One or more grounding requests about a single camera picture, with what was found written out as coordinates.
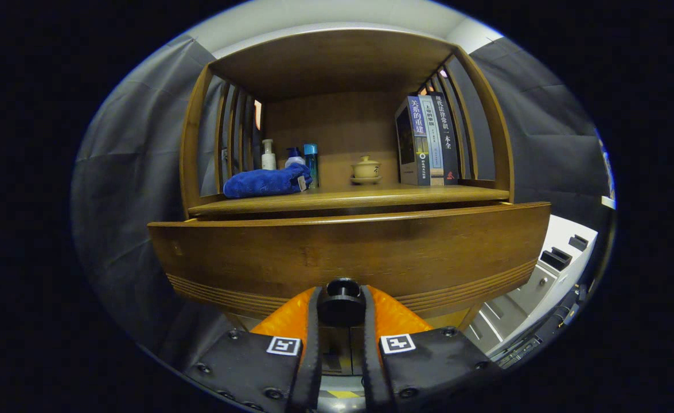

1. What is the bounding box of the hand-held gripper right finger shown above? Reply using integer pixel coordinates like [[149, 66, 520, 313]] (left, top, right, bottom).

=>
[[361, 285, 504, 413]]

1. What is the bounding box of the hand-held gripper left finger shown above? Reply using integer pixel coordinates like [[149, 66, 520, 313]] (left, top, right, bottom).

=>
[[185, 286, 323, 413]]

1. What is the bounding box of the black drawer knob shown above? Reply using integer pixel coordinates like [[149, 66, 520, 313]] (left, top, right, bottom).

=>
[[318, 278, 367, 326]]

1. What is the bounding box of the wooden drawer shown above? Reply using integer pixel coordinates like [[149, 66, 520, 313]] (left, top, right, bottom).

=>
[[147, 202, 551, 330]]

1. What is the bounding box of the wooden countertop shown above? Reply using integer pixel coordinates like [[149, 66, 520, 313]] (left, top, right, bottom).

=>
[[188, 182, 511, 217]]

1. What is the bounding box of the wooden cabinet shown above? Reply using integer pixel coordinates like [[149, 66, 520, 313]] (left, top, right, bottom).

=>
[[179, 29, 515, 379]]

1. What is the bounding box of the blue folded towel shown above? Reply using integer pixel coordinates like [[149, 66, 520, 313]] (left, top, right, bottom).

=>
[[223, 163, 313, 199]]

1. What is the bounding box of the beige lidded teacup with saucer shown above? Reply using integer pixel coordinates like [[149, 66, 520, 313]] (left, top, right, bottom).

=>
[[350, 155, 382, 185]]

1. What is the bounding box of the teal slim bottle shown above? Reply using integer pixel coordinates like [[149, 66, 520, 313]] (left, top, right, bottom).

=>
[[303, 143, 320, 189]]

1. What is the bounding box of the light blue spine book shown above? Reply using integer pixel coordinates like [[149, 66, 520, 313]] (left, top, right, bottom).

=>
[[419, 95, 445, 186]]

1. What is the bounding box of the black backdrop cloth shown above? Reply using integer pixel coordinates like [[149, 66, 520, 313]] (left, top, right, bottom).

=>
[[72, 34, 613, 368]]

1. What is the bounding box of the blue patterned gift bag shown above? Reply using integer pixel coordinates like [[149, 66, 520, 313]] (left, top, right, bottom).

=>
[[599, 138, 615, 198]]

